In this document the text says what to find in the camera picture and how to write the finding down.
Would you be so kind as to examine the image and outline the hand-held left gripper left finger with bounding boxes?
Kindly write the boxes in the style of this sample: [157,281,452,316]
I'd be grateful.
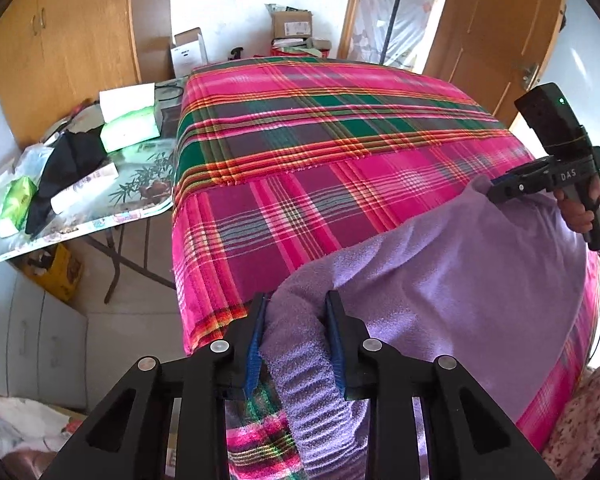
[40,292,270,480]

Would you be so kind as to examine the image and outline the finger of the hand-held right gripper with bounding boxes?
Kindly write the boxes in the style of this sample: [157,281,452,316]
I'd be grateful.
[487,159,552,206]

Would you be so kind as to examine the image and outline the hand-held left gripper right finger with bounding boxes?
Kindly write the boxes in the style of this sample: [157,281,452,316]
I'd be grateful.
[325,290,556,480]

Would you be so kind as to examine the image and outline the purple fleece garment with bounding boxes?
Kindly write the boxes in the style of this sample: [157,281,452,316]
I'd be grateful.
[260,175,588,480]

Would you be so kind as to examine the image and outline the person's right hand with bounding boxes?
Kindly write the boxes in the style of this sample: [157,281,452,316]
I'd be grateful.
[553,186,597,235]

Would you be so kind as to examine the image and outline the wooden door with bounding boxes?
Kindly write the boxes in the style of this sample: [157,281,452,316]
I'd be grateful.
[422,0,568,128]

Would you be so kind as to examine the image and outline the yellow bag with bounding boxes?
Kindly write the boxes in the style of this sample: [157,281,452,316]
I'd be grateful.
[22,242,86,303]

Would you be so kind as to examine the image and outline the folding table with printed cover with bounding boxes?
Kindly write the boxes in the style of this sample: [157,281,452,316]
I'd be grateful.
[0,77,186,306]

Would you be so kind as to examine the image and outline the pink plaid blanket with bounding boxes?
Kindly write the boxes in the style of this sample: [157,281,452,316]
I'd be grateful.
[171,57,600,480]

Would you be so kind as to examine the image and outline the grey cabinet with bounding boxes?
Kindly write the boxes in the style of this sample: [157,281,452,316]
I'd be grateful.
[0,255,88,411]

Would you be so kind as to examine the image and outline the white tube pack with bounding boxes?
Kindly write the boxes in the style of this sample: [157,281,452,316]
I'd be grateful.
[50,162,120,213]

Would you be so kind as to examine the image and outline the floral cloth heap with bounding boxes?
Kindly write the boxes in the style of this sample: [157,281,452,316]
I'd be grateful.
[0,392,88,480]

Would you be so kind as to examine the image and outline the person's floral clothing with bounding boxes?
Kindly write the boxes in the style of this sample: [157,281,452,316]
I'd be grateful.
[540,340,600,480]

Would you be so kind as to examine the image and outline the large green tissue pack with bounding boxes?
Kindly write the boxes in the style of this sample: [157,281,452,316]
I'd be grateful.
[100,110,161,153]

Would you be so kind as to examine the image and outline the stacked flat boxes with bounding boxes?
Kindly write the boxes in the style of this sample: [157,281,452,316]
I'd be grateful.
[271,37,331,60]

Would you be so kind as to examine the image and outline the black cloth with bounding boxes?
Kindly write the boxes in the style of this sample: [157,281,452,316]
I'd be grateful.
[25,130,111,236]

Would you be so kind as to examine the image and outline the cardboard box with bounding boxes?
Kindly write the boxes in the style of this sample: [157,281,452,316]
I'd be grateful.
[270,9,315,41]

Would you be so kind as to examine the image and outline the small green pack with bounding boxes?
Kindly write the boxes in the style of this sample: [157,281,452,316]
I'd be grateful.
[0,175,38,238]

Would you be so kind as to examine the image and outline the white tissue pack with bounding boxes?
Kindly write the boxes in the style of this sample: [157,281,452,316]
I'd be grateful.
[99,82,156,123]

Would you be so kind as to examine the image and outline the white plastic bag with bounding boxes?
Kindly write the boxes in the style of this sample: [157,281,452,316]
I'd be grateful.
[0,142,56,211]

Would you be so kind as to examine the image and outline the white box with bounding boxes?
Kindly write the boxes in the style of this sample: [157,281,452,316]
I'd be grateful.
[170,27,210,78]

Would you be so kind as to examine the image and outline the wooden wardrobe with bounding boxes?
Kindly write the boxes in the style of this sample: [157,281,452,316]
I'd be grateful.
[0,0,173,148]

